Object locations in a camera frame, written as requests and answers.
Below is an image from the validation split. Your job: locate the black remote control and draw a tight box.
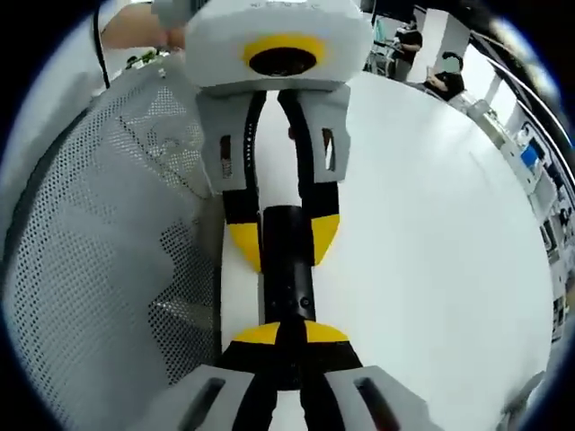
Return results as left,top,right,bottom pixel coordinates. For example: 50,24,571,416
259,205,317,325

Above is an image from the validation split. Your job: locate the black cable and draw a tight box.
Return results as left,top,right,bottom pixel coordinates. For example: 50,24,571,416
92,8,111,89

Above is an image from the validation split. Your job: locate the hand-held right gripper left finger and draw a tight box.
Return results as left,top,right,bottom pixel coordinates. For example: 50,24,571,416
172,321,293,431

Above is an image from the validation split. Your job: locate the metal floor stand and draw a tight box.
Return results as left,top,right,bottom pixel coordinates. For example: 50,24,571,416
370,13,396,75

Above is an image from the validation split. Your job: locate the blue box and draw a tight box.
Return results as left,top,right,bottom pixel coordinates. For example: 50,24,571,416
520,138,547,170

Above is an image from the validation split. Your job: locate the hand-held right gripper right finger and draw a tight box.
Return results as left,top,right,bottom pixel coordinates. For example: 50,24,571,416
291,319,444,431

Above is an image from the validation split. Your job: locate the grey mesh office chair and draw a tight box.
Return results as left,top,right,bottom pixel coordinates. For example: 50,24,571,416
0,66,226,431

